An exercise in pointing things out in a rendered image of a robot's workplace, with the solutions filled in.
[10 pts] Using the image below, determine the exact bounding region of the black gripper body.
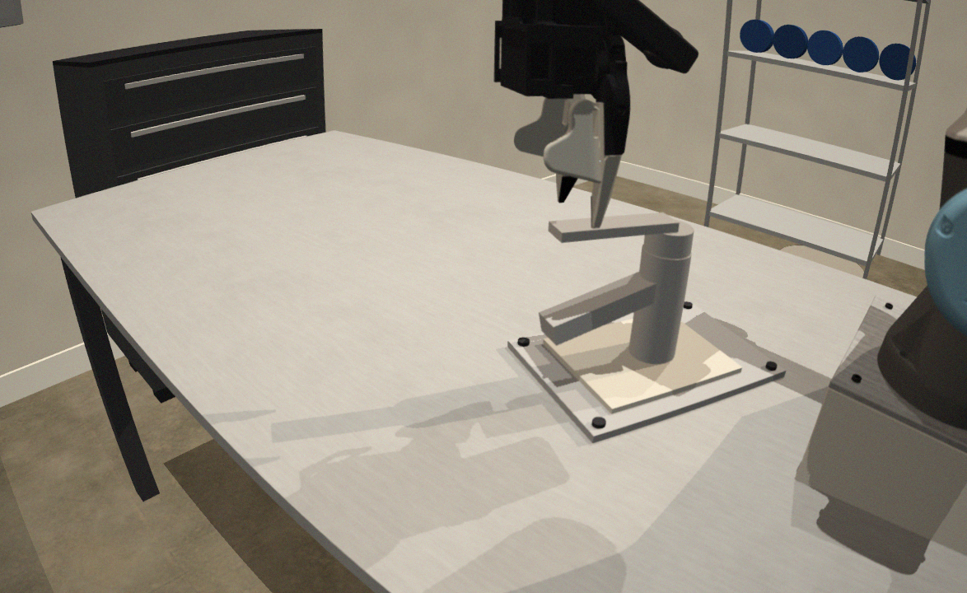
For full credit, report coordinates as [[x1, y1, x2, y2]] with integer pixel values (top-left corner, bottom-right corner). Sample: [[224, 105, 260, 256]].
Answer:
[[494, 0, 626, 99]]

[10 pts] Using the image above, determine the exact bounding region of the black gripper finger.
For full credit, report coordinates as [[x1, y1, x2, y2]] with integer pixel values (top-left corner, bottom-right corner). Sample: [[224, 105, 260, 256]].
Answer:
[[514, 94, 586, 203], [544, 54, 630, 229]]

